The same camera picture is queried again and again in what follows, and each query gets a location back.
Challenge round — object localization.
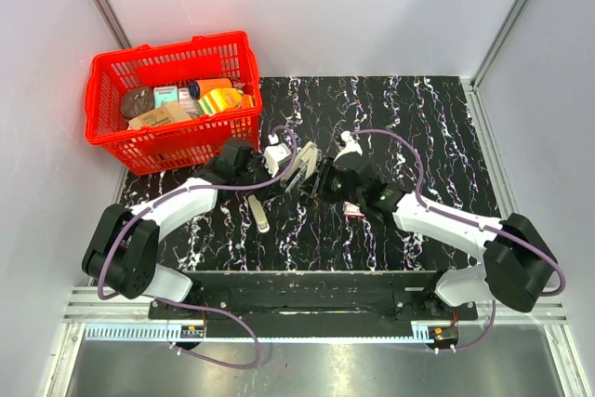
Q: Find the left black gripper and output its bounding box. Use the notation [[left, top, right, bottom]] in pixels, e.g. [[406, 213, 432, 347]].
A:
[[235, 154, 284, 204]]

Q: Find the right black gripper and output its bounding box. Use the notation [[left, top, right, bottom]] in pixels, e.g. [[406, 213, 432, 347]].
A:
[[298, 156, 364, 207]]

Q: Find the beige stapler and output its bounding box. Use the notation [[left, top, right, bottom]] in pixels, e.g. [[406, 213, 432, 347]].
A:
[[248, 194, 270, 233], [281, 141, 322, 193]]

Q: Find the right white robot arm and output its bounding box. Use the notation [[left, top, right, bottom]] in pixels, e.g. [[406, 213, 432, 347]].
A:
[[300, 154, 558, 319]]

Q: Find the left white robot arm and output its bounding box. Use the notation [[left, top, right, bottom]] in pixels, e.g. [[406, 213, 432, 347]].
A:
[[82, 139, 295, 319]]

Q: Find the white red staple box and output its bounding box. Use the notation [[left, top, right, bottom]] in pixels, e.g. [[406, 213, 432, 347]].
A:
[[343, 202, 364, 218]]

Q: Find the red plastic shopping basket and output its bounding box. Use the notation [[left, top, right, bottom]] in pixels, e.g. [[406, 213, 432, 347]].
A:
[[84, 31, 263, 176]]

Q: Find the yellow green juice carton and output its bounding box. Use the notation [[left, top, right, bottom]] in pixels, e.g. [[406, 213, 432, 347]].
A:
[[197, 87, 244, 115]]

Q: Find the pink white small packet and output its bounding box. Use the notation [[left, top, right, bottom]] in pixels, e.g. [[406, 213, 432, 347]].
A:
[[178, 87, 198, 115]]

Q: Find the orange cylindrical bottle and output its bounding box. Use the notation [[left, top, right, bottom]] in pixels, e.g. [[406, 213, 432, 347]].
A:
[[188, 78, 232, 99]]

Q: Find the brown cardboard box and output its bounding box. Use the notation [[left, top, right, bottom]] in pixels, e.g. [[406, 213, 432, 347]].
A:
[[129, 101, 191, 130]]

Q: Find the teal white small box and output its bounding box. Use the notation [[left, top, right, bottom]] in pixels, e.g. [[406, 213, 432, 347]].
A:
[[153, 86, 179, 108]]

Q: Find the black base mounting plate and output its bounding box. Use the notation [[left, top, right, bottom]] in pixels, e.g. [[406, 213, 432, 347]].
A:
[[148, 271, 479, 337]]

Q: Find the brown round bread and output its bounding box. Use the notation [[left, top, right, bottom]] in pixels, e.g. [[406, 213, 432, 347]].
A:
[[120, 86, 155, 120]]

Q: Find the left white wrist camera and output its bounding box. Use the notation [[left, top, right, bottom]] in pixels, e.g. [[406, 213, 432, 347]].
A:
[[263, 143, 292, 178]]

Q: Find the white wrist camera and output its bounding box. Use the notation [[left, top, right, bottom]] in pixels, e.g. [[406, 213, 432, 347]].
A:
[[263, 143, 292, 178], [334, 131, 363, 169]]

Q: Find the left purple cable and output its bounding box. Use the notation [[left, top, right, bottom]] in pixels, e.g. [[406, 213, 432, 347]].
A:
[[96, 126, 298, 369]]

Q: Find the purple cable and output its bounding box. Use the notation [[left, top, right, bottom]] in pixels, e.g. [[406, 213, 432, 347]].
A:
[[352, 128, 568, 353], [96, 126, 298, 369]]

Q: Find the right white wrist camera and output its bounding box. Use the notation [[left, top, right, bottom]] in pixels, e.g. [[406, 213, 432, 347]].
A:
[[334, 131, 363, 169]]

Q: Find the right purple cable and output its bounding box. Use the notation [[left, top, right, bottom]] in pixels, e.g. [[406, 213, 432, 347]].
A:
[[352, 128, 568, 353]]

